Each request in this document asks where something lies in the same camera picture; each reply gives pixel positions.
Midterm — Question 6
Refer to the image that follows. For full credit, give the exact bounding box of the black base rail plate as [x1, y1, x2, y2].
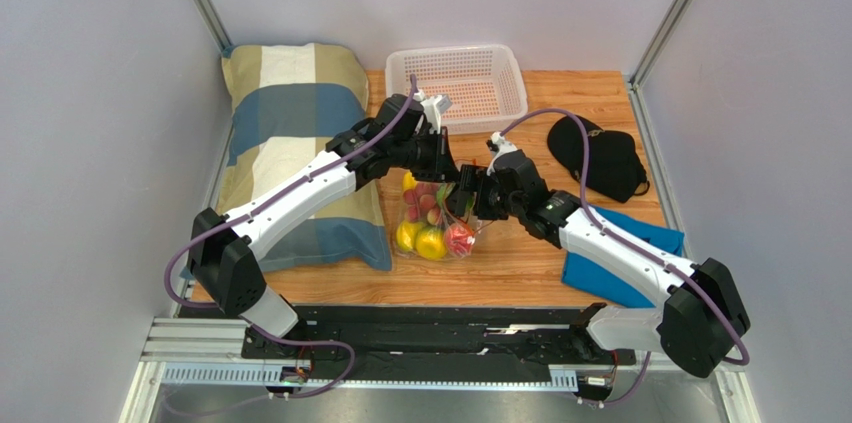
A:
[179, 302, 640, 384]

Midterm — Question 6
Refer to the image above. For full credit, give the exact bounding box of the blue cloth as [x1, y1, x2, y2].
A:
[561, 206, 685, 308]

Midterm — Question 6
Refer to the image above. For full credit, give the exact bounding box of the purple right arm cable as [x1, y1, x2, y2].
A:
[500, 107, 752, 408]

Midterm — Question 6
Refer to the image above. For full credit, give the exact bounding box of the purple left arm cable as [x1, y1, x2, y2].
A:
[163, 74, 421, 404]

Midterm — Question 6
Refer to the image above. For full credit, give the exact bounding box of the yellow fake bell pepper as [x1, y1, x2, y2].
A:
[395, 221, 426, 253]

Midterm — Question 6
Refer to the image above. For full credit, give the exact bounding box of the red fake lychee bunch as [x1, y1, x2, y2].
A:
[402, 182, 444, 226]

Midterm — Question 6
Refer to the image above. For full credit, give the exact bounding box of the orange fake peach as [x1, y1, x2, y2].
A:
[444, 222, 475, 258]

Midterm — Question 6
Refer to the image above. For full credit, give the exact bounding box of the white plastic basket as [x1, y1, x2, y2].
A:
[385, 44, 529, 135]

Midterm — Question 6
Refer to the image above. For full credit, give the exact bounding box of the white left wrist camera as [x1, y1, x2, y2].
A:
[414, 90, 452, 134]

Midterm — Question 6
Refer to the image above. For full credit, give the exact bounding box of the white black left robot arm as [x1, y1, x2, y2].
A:
[187, 91, 458, 338]

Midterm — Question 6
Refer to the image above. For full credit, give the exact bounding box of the right aluminium frame post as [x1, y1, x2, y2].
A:
[629, 0, 693, 90]

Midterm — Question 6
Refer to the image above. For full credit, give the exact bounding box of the green fake watermelon ball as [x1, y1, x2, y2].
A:
[436, 183, 462, 217]

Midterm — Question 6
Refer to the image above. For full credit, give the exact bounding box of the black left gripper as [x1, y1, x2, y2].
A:
[391, 129, 460, 186]

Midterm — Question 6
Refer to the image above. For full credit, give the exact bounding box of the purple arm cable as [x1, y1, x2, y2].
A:
[163, 74, 421, 404]
[500, 107, 752, 408]

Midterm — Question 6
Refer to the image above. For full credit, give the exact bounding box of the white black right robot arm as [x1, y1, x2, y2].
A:
[449, 150, 750, 377]

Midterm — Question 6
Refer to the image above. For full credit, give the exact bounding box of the blue beige striped pillow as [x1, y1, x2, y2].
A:
[216, 43, 392, 272]

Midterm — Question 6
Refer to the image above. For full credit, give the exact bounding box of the clear zip top bag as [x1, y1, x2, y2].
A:
[393, 170, 488, 261]

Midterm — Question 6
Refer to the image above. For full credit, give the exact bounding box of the black cap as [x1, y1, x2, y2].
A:
[547, 117, 650, 203]

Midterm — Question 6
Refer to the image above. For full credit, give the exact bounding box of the yellow fake lemon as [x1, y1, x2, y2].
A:
[414, 226, 448, 260]

